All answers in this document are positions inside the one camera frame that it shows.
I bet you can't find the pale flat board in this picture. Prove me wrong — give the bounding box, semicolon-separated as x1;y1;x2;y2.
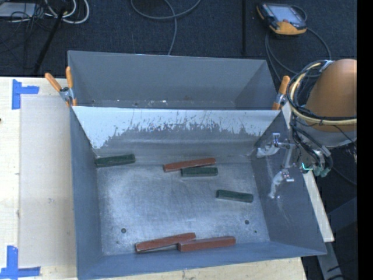
17;93;78;270

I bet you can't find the dark green flat block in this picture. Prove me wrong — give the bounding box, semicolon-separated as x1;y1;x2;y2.
94;153;136;168
216;189;254;204
180;167;219;178

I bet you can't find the red-brown flat block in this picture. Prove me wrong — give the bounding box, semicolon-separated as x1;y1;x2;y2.
134;232;196;254
163;157;217;173
177;236;237;253

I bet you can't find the grey metal bin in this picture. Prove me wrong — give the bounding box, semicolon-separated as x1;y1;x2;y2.
66;50;328;280

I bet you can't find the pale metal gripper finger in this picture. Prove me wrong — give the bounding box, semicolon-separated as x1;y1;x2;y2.
256;132;281;159
268;170;295;200

